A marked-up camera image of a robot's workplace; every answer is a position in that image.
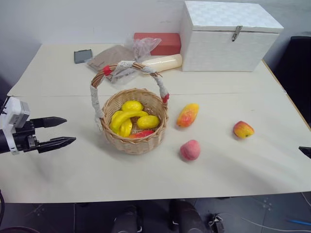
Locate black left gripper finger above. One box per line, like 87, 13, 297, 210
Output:
30, 116, 68, 130
35, 136, 77, 154

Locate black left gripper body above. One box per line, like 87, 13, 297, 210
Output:
12, 119, 40, 154

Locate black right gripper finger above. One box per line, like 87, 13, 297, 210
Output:
298, 146, 311, 160

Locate red orange toy fruit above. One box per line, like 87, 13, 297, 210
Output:
128, 130, 155, 139

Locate red yellow toy apple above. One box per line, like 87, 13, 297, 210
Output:
233, 120, 255, 139

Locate yellow toy banana bunch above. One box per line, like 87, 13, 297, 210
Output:
109, 110, 149, 137

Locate yellow toy lemon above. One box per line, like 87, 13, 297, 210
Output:
121, 100, 145, 113
137, 115, 160, 129

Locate dark rounded shape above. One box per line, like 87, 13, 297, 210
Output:
113, 204, 144, 233

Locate pink toy peach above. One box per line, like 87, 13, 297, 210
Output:
179, 139, 201, 162

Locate clear crumpled plastic bag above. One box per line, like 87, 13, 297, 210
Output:
124, 37, 162, 63

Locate orange yellow toy mango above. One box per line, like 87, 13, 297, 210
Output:
176, 103, 200, 128

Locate cream cylindrical bottle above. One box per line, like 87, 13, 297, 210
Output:
140, 53, 183, 73

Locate white lidded storage box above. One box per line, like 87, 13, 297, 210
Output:
180, 0, 285, 73

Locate metal box latch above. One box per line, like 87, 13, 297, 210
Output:
231, 25, 243, 42

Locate red rectangular box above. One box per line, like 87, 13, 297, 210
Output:
133, 32, 182, 57

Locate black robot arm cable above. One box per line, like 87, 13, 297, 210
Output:
0, 188, 6, 220

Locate blue cable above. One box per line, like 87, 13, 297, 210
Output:
287, 218, 311, 227

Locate wicker basket with handle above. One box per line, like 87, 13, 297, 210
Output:
89, 60, 171, 155

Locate white floor cable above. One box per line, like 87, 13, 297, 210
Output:
223, 213, 311, 232

